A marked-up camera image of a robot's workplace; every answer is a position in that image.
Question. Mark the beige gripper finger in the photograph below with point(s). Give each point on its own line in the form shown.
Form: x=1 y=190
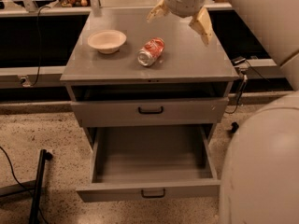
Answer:
x=160 y=10
x=201 y=24

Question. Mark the red coke can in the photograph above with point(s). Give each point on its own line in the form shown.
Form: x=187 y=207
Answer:
x=150 y=52

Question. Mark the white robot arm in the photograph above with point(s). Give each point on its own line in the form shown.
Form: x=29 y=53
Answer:
x=260 y=174

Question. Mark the grey drawer cabinet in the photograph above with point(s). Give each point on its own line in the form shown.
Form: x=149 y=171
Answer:
x=186 y=68

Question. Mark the closed grey top drawer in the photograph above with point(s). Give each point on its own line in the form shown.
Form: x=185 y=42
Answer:
x=124 y=113

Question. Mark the open grey middle drawer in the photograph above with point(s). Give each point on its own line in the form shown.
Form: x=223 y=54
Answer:
x=128 y=159

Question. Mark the white paper bowl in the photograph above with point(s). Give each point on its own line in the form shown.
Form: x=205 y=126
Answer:
x=107 y=41

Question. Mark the black stand leg right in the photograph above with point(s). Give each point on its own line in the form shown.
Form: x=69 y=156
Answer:
x=235 y=127

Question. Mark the black stand leg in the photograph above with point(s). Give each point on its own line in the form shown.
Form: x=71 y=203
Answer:
x=235 y=127
x=44 y=156

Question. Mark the black stand leg left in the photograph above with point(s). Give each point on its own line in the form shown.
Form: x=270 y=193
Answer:
x=44 y=156

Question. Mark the black drawer handle upper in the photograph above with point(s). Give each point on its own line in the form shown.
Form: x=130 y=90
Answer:
x=155 y=111

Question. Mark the black drawer handle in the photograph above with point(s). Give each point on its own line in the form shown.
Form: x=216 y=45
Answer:
x=155 y=111
x=152 y=193

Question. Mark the black drawer handle lower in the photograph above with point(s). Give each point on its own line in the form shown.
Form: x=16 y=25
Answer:
x=152 y=193

